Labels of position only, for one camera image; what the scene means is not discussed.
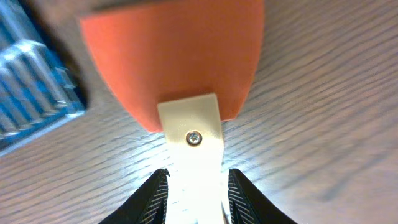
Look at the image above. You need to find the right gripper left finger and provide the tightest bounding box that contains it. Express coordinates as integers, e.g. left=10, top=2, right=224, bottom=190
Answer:
left=99, top=169, right=170, bottom=224

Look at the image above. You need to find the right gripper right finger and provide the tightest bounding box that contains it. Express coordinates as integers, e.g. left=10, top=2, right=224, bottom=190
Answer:
left=228, top=169, right=297, bottom=224

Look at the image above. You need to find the orange scraper wooden handle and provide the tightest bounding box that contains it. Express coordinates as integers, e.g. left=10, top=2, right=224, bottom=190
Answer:
left=79, top=0, right=264, bottom=223

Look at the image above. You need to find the blue screwdriver set case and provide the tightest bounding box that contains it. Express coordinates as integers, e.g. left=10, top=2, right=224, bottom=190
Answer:
left=1, top=0, right=85, bottom=156

